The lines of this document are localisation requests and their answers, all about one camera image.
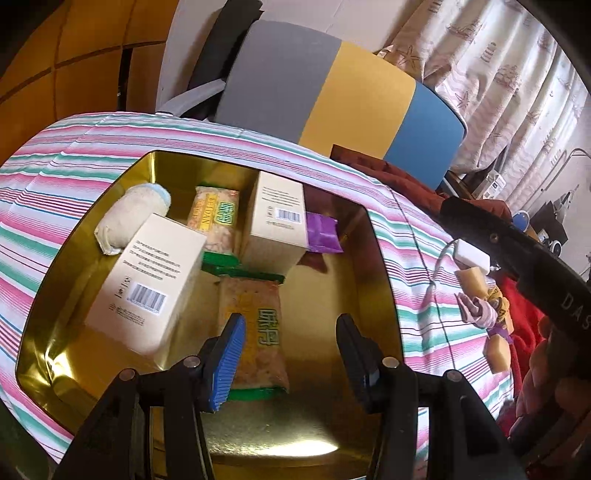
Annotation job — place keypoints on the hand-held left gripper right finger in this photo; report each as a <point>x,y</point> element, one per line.
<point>353,364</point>

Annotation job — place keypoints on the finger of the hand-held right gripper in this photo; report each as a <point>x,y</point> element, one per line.
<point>485,235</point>

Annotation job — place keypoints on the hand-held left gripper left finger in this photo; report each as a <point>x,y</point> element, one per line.
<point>226,364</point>

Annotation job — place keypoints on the yellow sponge block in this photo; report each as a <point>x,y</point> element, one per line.
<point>472,282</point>
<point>498,355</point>

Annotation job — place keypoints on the yellow green snack packet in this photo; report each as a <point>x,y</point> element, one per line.
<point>263,323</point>
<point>214,217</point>

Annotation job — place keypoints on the yellow brown plush toy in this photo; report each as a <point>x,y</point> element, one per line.
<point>501,304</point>

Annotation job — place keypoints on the small purple packet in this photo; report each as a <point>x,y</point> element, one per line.
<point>503,333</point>

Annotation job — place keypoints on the gold metal tin container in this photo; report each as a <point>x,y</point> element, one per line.
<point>323,300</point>

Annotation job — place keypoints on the pink sock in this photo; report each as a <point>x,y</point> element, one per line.
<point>478,311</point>

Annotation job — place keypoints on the large beige cardboard box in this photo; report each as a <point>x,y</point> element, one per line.
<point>152,263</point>

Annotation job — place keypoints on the purple snack packet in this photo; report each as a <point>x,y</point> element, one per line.
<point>323,233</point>

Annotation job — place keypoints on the small beige cardboard box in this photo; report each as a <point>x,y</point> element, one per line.
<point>277,217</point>

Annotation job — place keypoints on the white sock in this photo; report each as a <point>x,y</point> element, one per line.
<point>124,212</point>

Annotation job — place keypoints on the person's right hand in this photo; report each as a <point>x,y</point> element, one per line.
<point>570,397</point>

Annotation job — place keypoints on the white charger adapter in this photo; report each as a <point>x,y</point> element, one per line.
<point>471,256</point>

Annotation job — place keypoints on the blue round object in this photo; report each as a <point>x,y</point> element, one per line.
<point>521,219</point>

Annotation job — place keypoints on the red fuzzy robe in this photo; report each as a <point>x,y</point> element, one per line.
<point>521,314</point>

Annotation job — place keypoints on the white blue carton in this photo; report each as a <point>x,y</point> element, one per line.
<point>493,183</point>

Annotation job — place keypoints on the black device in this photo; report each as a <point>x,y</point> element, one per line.
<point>549,221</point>

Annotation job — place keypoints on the rust brown jacket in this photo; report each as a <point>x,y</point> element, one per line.
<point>415,184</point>

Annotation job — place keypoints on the cream patterned curtain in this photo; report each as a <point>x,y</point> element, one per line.
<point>508,69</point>

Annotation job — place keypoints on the grey yellow blue chair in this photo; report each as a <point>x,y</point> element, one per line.
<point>277,78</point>

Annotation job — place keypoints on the striped pink green tablecloth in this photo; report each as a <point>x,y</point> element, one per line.
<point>69,152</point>

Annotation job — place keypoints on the black rolled mat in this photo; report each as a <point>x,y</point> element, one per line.
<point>221,41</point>

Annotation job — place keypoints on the wooden wardrobe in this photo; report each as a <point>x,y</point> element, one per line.
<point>92,46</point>

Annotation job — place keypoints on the white metal rail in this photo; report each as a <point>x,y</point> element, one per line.
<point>571,151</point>

